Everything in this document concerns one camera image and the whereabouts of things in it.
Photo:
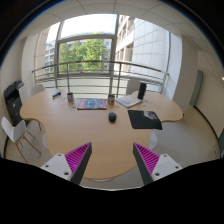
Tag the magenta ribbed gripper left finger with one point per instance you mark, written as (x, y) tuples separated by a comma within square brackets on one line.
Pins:
[(70, 166)]

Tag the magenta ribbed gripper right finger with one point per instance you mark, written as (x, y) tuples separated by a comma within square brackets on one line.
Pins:
[(153, 166)]

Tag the black mouse pad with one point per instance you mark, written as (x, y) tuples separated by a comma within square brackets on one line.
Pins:
[(144, 120)]

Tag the black computer mouse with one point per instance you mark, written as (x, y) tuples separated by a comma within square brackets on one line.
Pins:
[(112, 117)]

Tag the colourful magazine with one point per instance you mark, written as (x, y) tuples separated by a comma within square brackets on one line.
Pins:
[(92, 104)]

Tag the white chair wooden legs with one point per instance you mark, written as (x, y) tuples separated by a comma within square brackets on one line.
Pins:
[(17, 133)]

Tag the patterned mug left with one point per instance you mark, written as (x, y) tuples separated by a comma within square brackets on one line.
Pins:
[(70, 97)]

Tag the patterned mug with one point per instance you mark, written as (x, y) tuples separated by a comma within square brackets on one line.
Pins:
[(111, 99), (70, 97)]

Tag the open light booklet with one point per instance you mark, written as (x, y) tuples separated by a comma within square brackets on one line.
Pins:
[(128, 101)]

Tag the small dark blue object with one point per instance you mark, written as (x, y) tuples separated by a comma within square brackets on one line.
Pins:
[(57, 94)]

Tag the patterned mug centre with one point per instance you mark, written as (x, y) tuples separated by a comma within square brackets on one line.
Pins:
[(111, 99)]

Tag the black cylindrical speaker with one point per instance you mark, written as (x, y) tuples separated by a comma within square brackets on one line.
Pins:
[(142, 90)]

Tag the white chair far right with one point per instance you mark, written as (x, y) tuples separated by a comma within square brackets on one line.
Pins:
[(132, 86)]

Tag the white chair far left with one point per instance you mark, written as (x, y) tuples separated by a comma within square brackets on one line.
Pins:
[(36, 89)]

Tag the metal window railing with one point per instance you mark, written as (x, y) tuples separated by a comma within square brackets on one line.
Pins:
[(98, 77)]

